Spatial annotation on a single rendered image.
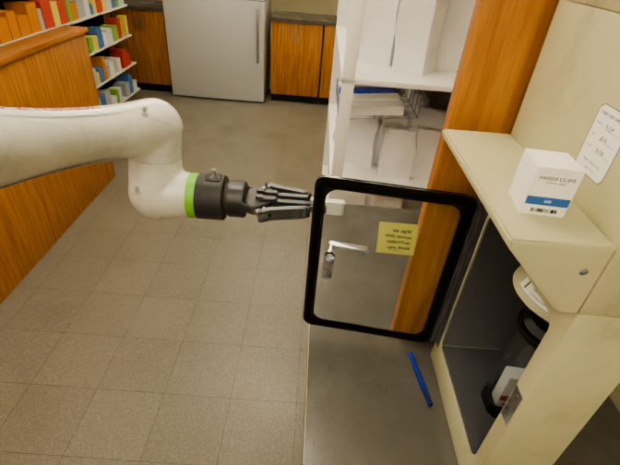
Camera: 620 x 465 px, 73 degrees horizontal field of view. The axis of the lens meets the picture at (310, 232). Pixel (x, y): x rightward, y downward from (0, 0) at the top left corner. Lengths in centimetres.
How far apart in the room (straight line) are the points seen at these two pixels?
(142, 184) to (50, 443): 151
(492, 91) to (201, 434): 171
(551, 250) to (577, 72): 26
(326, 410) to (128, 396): 137
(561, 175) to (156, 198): 67
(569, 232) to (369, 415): 60
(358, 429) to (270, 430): 110
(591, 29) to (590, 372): 44
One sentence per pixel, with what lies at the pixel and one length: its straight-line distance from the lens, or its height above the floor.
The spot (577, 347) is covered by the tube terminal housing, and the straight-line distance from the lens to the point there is 65.
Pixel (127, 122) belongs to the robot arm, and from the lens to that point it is 79.
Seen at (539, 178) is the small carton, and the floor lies 156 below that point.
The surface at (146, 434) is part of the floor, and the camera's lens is 208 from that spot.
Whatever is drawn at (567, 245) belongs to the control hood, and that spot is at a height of 151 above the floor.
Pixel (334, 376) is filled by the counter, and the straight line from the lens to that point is 102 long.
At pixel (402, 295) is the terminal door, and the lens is 96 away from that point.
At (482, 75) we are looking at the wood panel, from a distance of 80.
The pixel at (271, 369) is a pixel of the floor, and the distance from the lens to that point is 219.
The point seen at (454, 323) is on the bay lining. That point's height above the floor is 109.
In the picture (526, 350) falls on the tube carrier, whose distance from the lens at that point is 83.
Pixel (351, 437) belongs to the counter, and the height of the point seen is 94.
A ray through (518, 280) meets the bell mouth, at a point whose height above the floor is 133.
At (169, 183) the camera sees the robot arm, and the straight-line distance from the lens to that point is 86.
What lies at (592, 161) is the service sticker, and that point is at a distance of 60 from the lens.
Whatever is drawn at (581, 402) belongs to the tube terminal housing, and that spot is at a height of 124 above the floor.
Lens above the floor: 175
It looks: 35 degrees down
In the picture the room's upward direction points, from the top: 5 degrees clockwise
